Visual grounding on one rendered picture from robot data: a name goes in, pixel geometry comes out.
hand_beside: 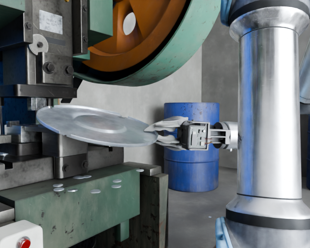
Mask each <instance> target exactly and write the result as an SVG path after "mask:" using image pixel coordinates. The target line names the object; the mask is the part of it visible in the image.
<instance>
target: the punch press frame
mask: <svg viewBox="0 0 310 248"><path fill-rule="evenodd" d="M87 8H88V11H87V15H88V48H89V47H91V46H93V45H95V44H97V43H100V42H102V41H104V40H106V39H108V38H110V37H112V36H113V0H87ZM24 12H25V0H0V29H2V28H3V27H5V26H6V25H7V24H9V23H10V22H12V21H13V20H14V19H16V18H17V17H18V16H20V15H21V14H23V13H24ZM1 85H3V60H2V51H0V86H1ZM37 111H38V110H28V105H27V98H4V106H2V130H3V134H5V130H4V125H6V122H7V121H19V124H40V122H39V121H38V120H37V118H36V113H37ZM138 169H140V168H138V167H132V166H125V165H119V164H117V165H112V166H108V167H103V168H99V169H95V170H91V171H88V173H84V174H80V175H77V176H86V175H90V176H91V177H89V178H83V179H74V178H73V177H74V176H71V177H67V178H63V179H51V180H47V181H43V182H38V183H34V184H30V185H25V186H20V187H16V188H11V189H7V190H2V191H0V203H3V204H5V205H8V206H10V207H12V208H14V214H15V218H14V219H12V220H13V221H15V222H18V221H21V220H27V221H29V222H31V223H34V224H36V225H38V226H40V227H41V228H42V230H43V248H68V247H71V246H73V245H75V244H77V243H79V242H81V241H83V240H86V239H88V238H90V237H92V236H94V235H96V234H98V233H100V232H103V231H105V230H107V229H109V228H111V227H113V226H115V240H116V241H119V242H122V241H123V240H125V239H127V238H128V237H129V219H130V218H132V217H135V216H137V215H139V214H140V172H137V171H136V170H138ZM75 176H76V175H75ZM116 179H120V180H122V181H121V182H118V183H114V182H113V180H116ZM54 184H63V186H60V187H53V185H54ZM113 185H121V187H119V188H112V187H111V186H113ZM62 187H63V188H64V190H62V191H54V189H55V188H62ZM68 189H78V190H77V191H73V192H70V191H67V190H68ZM93 189H99V190H100V193H90V191H91V190H93Z"/></svg>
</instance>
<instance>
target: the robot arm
mask: <svg viewBox="0 0 310 248"><path fill-rule="evenodd" d="M220 21H221V23H222V24H223V25H225V26H227V27H229V33H230V36H231V37H232V38H233V39H234V40H236V41H237V42H238V43H239V68H238V122H216V123H215V124H214V125H211V124H210V123H209V122H200V121H195V120H192V121H188V117H181V116H173V117H169V118H167V119H164V120H162V121H159V122H157V123H154V124H152V125H150V126H148V127H147V128H145V129H144V132H152V131H154V130H158V131H161V130H167V131H175V129H176V128H177V138H175V137H174V136H173V135H166V136H161V135H158V139H157V141H156V142H155V143H157V144H159V145H162V146H164V147H166V148H168V149H171V150H173V151H181V150H189V151H208V147H209V144H210V143H212V144H213V146H214V147H215V148H217V149H228V151H229V152H231V151H232V149H235V150H237V194H236V196H235V198H233V199H232V200H231V201H230V202H229V203H228V204H227V205H226V217H220V218H217V219H216V224H215V231H216V248H310V209H309V208H308V206H307V205H306V204H305V203H304V202H303V201H302V182H301V136H300V114H307V115H310V38H309V41H308V44H307V47H306V49H305V52H304V55H303V58H302V60H301V63H300V66H299V46H298V37H299V36H300V35H301V34H302V33H303V32H304V31H305V30H306V29H307V28H308V26H309V24H310V0H221V4H220Z"/></svg>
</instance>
